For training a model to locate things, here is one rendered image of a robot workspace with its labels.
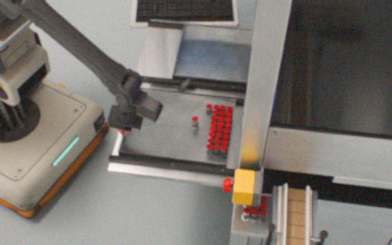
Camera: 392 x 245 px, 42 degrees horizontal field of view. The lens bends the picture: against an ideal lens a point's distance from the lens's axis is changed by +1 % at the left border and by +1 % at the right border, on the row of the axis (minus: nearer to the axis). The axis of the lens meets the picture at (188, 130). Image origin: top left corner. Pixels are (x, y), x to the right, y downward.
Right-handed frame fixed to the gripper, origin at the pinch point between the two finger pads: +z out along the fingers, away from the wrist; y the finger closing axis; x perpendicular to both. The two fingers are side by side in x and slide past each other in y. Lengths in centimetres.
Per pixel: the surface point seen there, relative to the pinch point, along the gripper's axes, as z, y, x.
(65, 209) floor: 99, -25, 16
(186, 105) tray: 1.2, 17.7, 17.6
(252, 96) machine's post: -45, 30, -13
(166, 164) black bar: -0.1, 14.9, -8.1
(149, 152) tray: 2.8, 9.2, -3.0
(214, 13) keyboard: 7, 23, 72
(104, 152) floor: 97, -15, 52
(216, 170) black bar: -3.1, 30.2, -8.3
